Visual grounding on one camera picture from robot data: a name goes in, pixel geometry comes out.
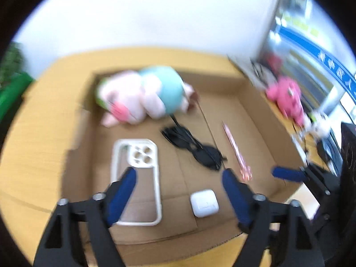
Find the blue banner sign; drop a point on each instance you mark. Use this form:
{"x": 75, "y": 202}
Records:
{"x": 311, "y": 47}

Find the pink pig plush toy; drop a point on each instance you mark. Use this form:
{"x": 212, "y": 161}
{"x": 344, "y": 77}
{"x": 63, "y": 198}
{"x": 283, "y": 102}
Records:
{"x": 155, "y": 89}

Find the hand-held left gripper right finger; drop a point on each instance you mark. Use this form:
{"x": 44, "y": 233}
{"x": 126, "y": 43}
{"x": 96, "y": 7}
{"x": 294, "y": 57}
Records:
{"x": 236, "y": 197}

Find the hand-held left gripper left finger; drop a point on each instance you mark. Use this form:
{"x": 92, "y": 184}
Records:
{"x": 121, "y": 197}

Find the pink pen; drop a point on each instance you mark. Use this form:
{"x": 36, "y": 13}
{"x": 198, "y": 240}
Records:
{"x": 233, "y": 144}

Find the clear white phone case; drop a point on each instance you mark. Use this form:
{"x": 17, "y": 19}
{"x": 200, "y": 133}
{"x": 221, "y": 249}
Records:
{"x": 143, "y": 155}

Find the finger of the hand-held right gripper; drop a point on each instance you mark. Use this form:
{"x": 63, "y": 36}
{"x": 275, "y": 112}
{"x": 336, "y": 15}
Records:
{"x": 288, "y": 173}

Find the large cardboard box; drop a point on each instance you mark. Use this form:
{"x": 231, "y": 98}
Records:
{"x": 175, "y": 172}

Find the white plush toy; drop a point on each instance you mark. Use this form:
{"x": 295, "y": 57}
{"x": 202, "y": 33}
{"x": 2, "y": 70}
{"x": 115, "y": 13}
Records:
{"x": 318, "y": 126}

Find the green potted plant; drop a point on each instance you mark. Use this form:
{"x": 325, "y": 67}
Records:
{"x": 11, "y": 61}

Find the white earbuds case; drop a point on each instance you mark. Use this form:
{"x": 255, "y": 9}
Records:
{"x": 204, "y": 203}

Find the black sunglasses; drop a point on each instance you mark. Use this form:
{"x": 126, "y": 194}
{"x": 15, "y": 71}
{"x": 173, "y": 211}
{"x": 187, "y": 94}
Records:
{"x": 207, "y": 157}

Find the green cloth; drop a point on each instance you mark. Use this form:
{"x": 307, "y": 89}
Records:
{"x": 14, "y": 91}

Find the row of yellow sticky notes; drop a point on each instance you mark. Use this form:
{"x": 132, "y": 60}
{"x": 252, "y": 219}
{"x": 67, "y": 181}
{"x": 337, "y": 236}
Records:
{"x": 300, "y": 23}

